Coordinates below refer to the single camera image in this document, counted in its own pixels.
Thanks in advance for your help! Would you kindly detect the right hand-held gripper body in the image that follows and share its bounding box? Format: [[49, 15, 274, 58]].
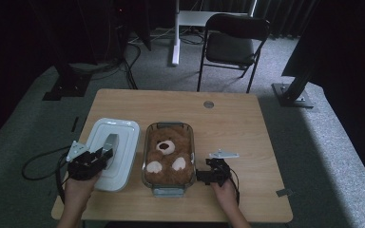
[[205, 149, 240, 187]]

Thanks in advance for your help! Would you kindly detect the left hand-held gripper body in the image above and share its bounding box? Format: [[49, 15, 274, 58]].
[[66, 141, 108, 181]]

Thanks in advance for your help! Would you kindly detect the pale blue box lid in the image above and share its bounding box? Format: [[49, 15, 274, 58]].
[[85, 117, 141, 193]]

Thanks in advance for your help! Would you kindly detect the brown teddy bear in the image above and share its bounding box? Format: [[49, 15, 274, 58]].
[[144, 126, 195, 186]]

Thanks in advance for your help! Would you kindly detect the clear plastic storage box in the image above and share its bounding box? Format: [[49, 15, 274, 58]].
[[141, 121, 198, 199]]

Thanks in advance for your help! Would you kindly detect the person's right hand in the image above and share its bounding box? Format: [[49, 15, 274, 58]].
[[211, 180, 240, 207]]

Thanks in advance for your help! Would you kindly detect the person's left hand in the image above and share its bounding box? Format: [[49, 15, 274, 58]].
[[64, 171, 102, 204]]

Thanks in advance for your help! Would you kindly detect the small black floor strip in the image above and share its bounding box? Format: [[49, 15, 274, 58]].
[[70, 116, 80, 133]]

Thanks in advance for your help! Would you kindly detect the grey tape piece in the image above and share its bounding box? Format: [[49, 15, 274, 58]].
[[276, 188, 294, 198]]

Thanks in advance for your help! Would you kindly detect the black metal stand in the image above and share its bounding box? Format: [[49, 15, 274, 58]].
[[271, 63, 316, 109], [42, 61, 93, 103]]

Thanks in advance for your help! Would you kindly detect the black folding chair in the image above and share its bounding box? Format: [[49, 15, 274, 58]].
[[197, 12, 272, 94]]

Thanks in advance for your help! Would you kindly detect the dark equipment rack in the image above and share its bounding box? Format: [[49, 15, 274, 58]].
[[108, 0, 153, 63]]

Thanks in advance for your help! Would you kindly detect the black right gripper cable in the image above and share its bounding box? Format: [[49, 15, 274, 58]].
[[228, 169, 241, 206]]

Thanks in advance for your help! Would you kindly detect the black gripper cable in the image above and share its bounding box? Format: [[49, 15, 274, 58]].
[[21, 144, 74, 205], [228, 169, 241, 206]]

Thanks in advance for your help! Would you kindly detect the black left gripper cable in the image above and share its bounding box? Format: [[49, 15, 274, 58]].
[[21, 144, 74, 205]]

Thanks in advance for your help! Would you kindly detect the bundle of black floor cables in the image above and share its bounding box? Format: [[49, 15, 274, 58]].
[[72, 42, 142, 90]]

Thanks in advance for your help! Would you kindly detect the white desk frame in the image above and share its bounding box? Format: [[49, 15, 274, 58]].
[[170, 0, 258, 67]]

